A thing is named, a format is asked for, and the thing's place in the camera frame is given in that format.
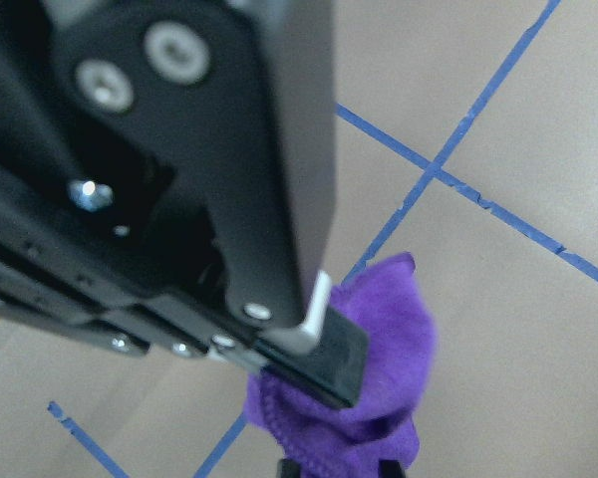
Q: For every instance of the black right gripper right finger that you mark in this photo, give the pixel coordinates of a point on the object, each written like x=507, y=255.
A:
x=235, y=99

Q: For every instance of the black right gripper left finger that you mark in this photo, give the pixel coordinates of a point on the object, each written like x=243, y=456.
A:
x=58, y=275

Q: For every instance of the purple towel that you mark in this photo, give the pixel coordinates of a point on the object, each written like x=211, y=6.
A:
x=384, y=301

